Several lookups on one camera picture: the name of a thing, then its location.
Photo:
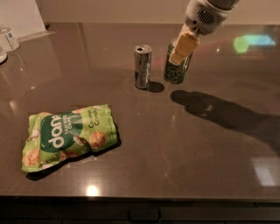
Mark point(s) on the green rice chips bag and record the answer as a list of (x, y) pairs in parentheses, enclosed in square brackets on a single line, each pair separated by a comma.
[(55, 138)]

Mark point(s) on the black drawer handle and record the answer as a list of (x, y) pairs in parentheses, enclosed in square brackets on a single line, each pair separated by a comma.
[(144, 215)]

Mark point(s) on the green soda can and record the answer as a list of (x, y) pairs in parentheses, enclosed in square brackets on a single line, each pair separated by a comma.
[(172, 73)]

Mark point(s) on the silver redbull can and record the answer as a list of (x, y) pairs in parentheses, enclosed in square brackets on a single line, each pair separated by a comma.
[(142, 66)]

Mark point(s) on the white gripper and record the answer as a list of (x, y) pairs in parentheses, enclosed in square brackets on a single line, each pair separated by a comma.
[(205, 19)]

